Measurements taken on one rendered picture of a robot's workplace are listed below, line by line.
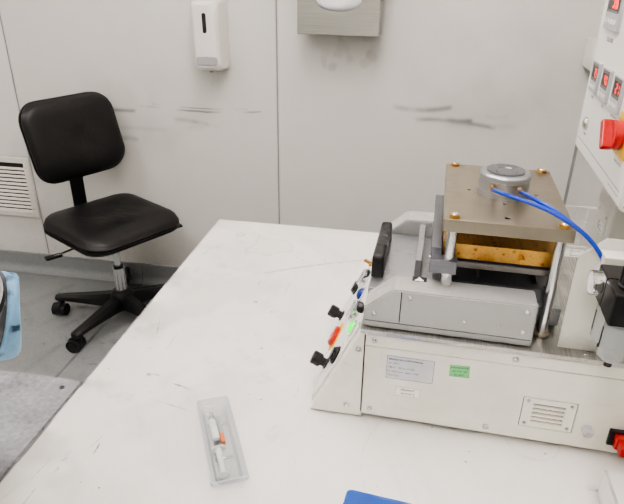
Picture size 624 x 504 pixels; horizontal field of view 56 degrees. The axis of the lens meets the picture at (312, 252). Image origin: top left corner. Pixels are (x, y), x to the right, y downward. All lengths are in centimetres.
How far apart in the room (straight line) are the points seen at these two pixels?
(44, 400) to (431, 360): 66
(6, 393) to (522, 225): 91
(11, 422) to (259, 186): 176
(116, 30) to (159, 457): 203
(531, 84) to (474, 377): 166
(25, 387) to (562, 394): 91
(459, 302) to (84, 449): 62
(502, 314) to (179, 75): 198
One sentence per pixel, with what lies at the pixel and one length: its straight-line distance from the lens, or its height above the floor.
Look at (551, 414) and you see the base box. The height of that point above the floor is 82.
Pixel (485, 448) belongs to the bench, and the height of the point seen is 75.
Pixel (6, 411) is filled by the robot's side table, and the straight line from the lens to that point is 115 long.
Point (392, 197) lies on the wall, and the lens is 255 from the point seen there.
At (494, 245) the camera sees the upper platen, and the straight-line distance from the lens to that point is 93.
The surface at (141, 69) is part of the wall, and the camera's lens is 269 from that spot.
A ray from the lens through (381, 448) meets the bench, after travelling 98.
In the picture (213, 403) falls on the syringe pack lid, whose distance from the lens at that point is 103.
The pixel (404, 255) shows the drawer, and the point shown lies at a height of 97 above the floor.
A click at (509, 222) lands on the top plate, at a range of 88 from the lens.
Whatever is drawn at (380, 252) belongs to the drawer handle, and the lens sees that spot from 98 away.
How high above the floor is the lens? 144
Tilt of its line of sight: 26 degrees down
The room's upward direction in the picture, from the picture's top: 1 degrees clockwise
